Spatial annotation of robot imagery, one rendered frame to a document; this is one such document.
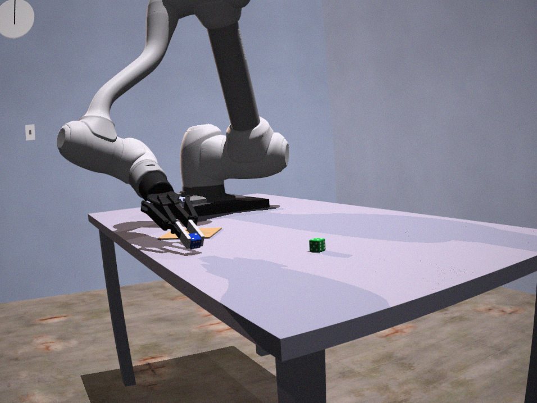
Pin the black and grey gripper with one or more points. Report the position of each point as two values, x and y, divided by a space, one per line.
161 207

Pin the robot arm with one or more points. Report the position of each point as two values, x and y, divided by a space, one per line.
250 149

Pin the green die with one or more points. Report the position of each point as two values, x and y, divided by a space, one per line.
317 245

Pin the tan flat mat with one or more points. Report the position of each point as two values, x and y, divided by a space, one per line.
208 233

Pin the blue die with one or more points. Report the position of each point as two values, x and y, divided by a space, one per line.
195 241

